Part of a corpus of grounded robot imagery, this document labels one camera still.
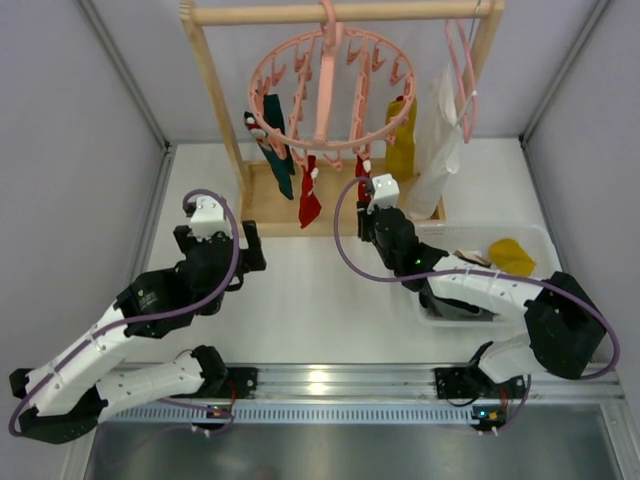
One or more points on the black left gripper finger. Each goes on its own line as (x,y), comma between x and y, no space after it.
(253,258)
(184,238)

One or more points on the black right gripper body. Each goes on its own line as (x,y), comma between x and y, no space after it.
(364,226)

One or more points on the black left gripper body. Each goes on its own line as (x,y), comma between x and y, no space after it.
(251,245)

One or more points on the red sock with pompom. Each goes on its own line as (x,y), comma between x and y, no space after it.
(309,205)
(363,168)

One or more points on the yellow sock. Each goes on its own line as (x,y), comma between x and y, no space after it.
(508,256)
(399,156)

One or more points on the pink round clip hanger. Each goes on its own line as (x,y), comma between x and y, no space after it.
(327,41)

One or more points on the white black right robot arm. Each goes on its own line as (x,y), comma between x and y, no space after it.
(561,332)

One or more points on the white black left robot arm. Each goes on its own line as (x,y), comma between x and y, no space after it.
(79,389)

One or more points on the pink clothes hanger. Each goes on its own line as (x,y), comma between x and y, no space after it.
(467,110)

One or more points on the white perforated plastic basket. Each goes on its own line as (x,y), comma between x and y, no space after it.
(500,235)

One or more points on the wooden clothes rack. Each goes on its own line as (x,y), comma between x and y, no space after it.
(258,201)

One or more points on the white cloth garment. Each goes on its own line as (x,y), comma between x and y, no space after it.
(438,138)

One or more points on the dark green sock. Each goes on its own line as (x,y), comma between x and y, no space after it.
(278,155)

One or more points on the red green christmas sock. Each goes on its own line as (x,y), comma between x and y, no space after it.
(257,132)

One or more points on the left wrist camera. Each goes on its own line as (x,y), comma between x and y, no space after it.
(206,217)

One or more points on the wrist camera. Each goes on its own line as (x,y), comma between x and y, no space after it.
(206,217)
(383,191)

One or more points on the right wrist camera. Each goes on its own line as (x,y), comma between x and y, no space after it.
(383,191)

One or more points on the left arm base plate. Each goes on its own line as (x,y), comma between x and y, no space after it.
(240,383)

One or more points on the aluminium mounting rail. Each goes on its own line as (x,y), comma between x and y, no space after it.
(406,382)

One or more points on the grey slotted cable duct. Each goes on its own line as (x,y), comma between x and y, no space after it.
(254,413)

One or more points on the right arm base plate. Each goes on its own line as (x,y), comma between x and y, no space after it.
(457,383)

